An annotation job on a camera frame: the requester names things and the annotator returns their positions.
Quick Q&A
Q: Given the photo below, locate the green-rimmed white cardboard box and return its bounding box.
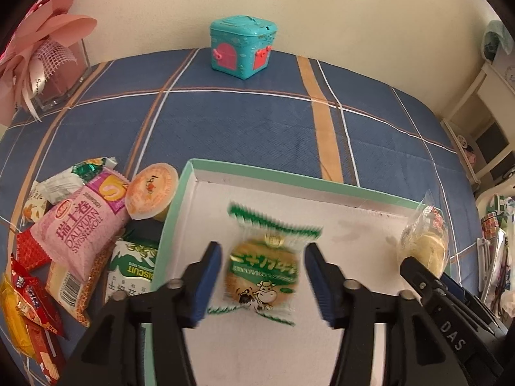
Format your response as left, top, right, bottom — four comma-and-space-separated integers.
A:
143, 159, 435, 386

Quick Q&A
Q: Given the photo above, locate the pink swiss roll packet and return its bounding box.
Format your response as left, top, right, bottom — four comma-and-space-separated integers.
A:
30, 169, 131, 286

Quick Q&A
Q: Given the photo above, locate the yellow orange snack packet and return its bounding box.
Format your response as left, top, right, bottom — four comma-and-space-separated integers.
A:
0, 273, 37, 358

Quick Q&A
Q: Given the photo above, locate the clear glass vase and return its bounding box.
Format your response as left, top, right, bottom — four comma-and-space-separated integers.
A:
30, 38, 91, 113

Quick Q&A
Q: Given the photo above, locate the green cow print cake packet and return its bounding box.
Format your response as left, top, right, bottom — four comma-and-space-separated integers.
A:
207, 200, 324, 327

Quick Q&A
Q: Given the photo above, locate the orange jelly cup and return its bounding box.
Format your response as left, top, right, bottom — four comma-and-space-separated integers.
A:
126, 162, 180, 222

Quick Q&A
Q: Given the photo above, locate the green white biscuit packet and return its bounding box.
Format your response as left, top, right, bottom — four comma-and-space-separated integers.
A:
104, 225, 165, 308

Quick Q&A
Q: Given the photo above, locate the dark red snack packet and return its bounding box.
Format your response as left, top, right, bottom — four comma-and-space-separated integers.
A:
24, 317, 67, 386

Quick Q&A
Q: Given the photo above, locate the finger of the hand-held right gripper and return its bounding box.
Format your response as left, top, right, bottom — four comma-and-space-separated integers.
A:
399, 256, 483, 371
442, 274, 505, 336

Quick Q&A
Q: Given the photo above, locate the blue plaid tablecloth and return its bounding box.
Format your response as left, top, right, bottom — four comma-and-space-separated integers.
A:
0, 47, 483, 386

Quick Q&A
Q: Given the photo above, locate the teal toy box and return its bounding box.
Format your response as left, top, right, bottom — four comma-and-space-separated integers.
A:
209, 15, 278, 79

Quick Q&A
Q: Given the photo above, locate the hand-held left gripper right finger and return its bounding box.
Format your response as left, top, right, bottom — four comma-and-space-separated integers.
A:
304, 243, 471, 386

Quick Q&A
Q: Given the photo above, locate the white green candy packet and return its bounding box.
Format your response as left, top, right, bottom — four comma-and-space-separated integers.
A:
38, 157, 119, 206

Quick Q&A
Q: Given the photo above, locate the bright red snack packet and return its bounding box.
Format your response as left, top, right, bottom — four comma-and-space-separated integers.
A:
9, 253, 67, 338

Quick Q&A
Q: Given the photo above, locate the beige orange snack packet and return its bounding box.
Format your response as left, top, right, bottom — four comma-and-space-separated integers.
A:
44, 241, 115, 328

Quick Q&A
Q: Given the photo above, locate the teal white bag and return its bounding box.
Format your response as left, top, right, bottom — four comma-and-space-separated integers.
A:
481, 19, 515, 63

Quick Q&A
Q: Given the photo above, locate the clear yellow cake packet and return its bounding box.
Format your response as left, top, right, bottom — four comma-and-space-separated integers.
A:
396, 191, 450, 280

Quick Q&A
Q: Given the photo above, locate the red patterned wafer packet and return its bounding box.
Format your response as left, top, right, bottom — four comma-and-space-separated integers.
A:
16, 227, 53, 274

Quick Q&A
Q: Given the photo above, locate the small white snack packet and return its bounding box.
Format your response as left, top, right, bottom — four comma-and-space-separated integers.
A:
21, 181, 51, 226

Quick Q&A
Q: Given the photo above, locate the white shelf unit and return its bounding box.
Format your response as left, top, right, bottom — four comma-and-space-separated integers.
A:
440, 60, 515, 188

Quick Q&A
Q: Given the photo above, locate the pile of papers and packets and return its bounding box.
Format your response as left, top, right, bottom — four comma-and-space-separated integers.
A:
476, 193, 515, 316

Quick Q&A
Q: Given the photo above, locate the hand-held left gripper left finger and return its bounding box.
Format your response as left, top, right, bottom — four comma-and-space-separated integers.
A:
60, 241, 224, 386

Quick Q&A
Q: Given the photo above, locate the pink flower bouquet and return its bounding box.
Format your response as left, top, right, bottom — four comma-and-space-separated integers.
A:
0, 0, 99, 125

